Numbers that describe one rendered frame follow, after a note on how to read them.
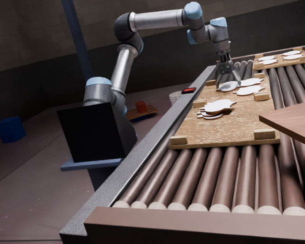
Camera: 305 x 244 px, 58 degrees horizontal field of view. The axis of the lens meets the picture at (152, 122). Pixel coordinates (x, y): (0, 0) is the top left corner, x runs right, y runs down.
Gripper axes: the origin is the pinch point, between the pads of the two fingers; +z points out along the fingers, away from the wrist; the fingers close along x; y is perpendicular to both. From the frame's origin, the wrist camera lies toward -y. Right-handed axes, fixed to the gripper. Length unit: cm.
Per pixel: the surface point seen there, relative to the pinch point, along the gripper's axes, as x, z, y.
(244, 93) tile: 8.4, -0.2, 17.7
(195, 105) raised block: -12.8, -1.3, 28.7
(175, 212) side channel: -4, -3, 104
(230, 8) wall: -22, -36, -494
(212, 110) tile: -3.0, -3.4, 44.6
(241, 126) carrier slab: 8, 0, 56
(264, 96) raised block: 16.4, -1.4, 29.2
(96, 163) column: -48, 5, 66
